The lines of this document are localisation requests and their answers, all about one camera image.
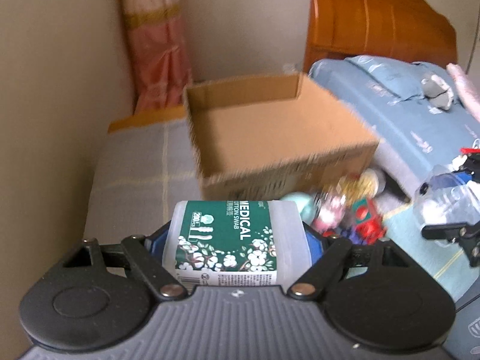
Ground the clear plastic jar black knob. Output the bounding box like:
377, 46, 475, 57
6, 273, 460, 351
413, 166, 479, 230

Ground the medical cotton swab jar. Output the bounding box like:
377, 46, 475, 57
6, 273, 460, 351
152, 201, 312, 289

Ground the pink figure toy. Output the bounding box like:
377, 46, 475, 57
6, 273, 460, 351
311, 192, 346, 233

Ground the teal egg-shaped toy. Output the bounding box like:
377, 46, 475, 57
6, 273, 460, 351
281, 192, 318, 225

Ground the red toy car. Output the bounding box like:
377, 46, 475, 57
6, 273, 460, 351
348, 197, 386, 245

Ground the yellow capsule bottle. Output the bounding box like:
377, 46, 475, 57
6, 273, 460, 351
335, 167, 386, 205

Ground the pink cloth on bed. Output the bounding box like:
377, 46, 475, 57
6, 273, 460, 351
447, 63, 480, 122

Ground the grey plush toy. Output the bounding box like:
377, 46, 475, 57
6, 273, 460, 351
421, 74, 455, 111

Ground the brown cardboard box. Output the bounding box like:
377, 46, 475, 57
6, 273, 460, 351
183, 73, 379, 200

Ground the blue floral pillow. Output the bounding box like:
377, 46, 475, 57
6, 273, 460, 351
345, 55, 458, 102

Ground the pink gold-banded curtain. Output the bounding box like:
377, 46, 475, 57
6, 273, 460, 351
122, 0, 192, 113

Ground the orange wooden headboard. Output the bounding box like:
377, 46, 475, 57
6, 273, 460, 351
304, 0, 458, 72

